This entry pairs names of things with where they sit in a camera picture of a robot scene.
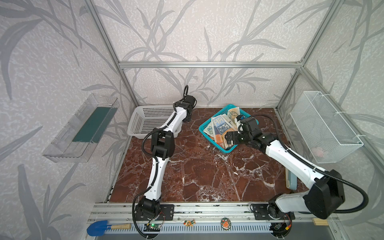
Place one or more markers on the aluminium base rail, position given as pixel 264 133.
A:
pixel 244 218

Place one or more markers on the small wooden block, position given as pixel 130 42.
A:
pixel 320 222

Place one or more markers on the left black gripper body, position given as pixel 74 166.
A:
pixel 187 111

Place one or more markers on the blue toy shovel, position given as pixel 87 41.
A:
pixel 98 228

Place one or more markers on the pink object in wire basket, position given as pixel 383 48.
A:
pixel 318 152

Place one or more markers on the striped rabbit print towel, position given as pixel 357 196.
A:
pixel 217 129

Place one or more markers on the clear acrylic wall shelf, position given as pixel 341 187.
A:
pixel 79 138

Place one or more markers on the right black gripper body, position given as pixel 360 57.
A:
pixel 233 138

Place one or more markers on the bear print towel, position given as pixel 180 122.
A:
pixel 233 113

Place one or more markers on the small orange green sticker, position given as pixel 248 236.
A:
pixel 189 223

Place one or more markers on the round orange green badge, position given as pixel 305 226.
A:
pixel 226 223

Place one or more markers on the white perforated plastic basket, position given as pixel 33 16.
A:
pixel 146 118

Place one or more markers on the white wire mesh basket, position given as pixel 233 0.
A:
pixel 322 125

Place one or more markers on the left green circuit board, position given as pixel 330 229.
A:
pixel 150 227

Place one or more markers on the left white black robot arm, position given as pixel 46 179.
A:
pixel 162 148

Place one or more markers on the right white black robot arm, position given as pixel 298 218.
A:
pixel 324 195

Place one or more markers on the light blue sponge block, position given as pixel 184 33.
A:
pixel 291 180

